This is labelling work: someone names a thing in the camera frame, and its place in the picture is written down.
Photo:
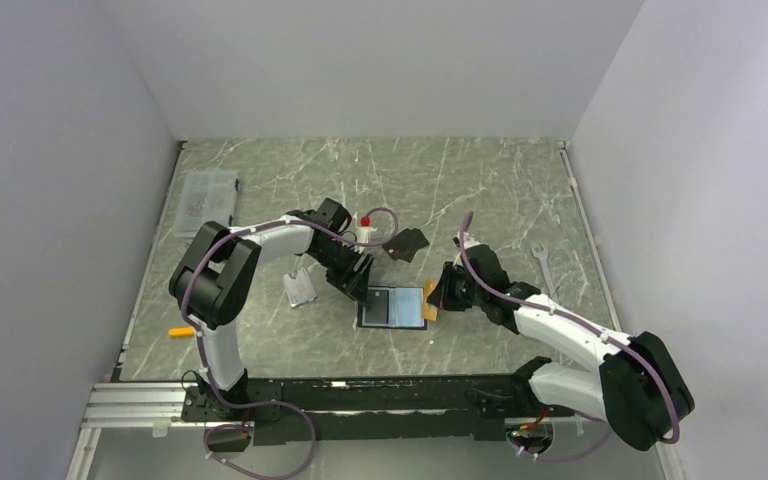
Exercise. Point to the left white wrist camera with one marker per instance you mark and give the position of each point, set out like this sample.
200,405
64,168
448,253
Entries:
366,233

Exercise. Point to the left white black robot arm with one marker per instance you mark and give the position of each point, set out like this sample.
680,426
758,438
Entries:
212,281

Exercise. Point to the silver credit card stack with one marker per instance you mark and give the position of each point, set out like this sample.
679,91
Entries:
299,288

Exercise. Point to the black leather card holder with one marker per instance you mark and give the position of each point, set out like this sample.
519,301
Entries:
405,310

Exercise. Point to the silver wrench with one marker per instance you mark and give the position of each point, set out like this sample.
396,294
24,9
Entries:
542,255

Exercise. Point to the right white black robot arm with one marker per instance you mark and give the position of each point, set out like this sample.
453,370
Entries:
630,382

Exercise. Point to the black credit card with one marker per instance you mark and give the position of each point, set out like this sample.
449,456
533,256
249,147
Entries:
375,312

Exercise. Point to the clear plastic screw box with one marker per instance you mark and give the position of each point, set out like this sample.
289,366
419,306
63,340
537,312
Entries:
206,196

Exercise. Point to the aluminium frame rail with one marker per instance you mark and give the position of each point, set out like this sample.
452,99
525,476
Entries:
158,406

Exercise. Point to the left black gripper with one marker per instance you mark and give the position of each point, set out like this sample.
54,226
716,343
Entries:
355,283

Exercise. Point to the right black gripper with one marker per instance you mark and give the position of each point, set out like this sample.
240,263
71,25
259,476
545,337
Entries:
442,295

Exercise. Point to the black card sleeve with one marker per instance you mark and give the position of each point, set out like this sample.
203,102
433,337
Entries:
406,244

